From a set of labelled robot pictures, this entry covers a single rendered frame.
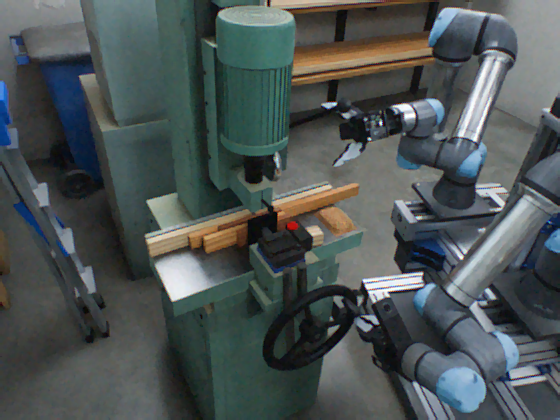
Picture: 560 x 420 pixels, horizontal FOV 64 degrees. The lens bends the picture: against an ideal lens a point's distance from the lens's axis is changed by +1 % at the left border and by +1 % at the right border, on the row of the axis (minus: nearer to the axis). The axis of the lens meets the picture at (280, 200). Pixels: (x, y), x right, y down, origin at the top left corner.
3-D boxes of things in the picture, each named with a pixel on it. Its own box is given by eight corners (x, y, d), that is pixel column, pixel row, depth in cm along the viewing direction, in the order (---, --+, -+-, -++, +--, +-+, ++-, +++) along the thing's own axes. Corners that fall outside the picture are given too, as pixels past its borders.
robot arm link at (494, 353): (483, 308, 93) (443, 329, 89) (529, 351, 86) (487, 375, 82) (473, 331, 98) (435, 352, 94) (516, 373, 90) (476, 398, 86)
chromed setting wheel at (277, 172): (274, 190, 140) (276, 156, 132) (256, 170, 148) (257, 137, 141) (283, 187, 141) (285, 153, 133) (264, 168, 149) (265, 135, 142)
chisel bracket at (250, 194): (250, 217, 124) (250, 192, 119) (229, 191, 133) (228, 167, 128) (273, 210, 127) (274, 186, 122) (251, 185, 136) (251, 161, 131)
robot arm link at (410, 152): (429, 178, 123) (439, 143, 117) (390, 166, 128) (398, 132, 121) (436, 166, 129) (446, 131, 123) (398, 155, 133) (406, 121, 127)
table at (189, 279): (186, 346, 106) (184, 330, 103) (148, 265, 127) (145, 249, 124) (381, 264, 132) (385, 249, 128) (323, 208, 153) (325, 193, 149)
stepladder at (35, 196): (78, 349, 201) (-63, 114, 127) (72, 308, 219) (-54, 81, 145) (115, 335, 206) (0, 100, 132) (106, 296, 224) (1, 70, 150)
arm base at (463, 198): (460, 183, 173) (468, 161, 167) (482, 207, 161) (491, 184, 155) (424, 187, 170) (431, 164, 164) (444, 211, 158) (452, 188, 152)
